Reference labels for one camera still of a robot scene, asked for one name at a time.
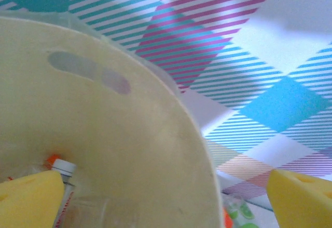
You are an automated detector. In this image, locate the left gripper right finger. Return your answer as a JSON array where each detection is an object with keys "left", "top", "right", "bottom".
[{"left": 267, "top": 169, "right": 332, "bottom": 228}]

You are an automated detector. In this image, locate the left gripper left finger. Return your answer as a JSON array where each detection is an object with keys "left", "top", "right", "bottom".
[{"left": 0, "top": 170, "right": 65, "bottom": 228}]

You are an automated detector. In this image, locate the blue label clear bottle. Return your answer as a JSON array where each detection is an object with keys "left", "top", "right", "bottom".
[{"left": 50, "top": 158, "right": 78, "bottom": 228}]

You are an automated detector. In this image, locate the orange label clear bottle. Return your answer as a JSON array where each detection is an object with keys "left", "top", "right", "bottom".
[{"left": 41, "top": 153, "right": 62, "bottom": 172}]

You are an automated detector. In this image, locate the small green bottle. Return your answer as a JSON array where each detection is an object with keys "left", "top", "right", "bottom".
[{"left": 222, "top": 193, "right": 260, "bottom": 228}]

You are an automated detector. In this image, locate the cream plastic waste bin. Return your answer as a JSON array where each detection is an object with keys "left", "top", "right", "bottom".
[{"left": 0, "top": 15, "right": 225, "bottom": 228}]

